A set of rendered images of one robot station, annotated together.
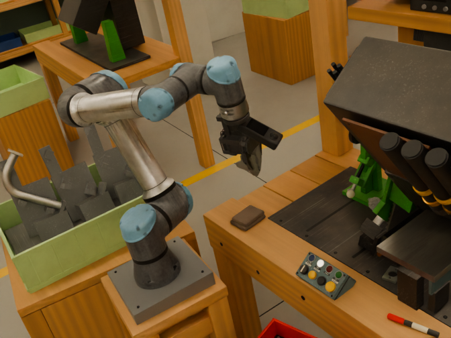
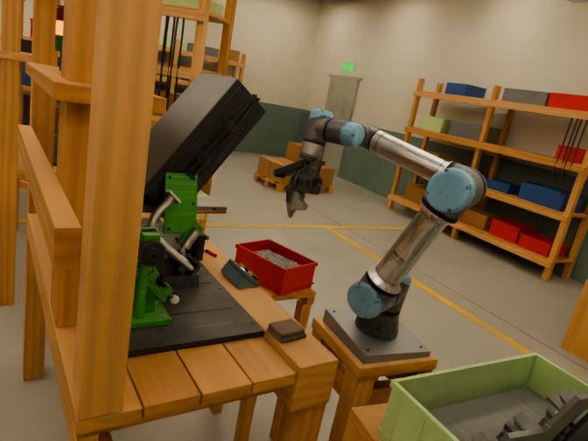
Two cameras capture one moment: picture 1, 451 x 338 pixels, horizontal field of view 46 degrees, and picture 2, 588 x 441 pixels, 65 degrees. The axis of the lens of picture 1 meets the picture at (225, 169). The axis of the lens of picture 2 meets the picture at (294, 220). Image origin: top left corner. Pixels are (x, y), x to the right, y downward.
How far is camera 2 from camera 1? 280 cm
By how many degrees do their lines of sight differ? 134
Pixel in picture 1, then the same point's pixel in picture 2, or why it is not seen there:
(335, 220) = (200, 306)
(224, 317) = not seen: hidden behind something
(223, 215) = (312, 348)
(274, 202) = (247, 353)
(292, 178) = (206, 376)
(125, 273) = (409, 341)
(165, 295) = not seen: hidden behind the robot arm
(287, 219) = (245, 322)
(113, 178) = not seen: outside the picture
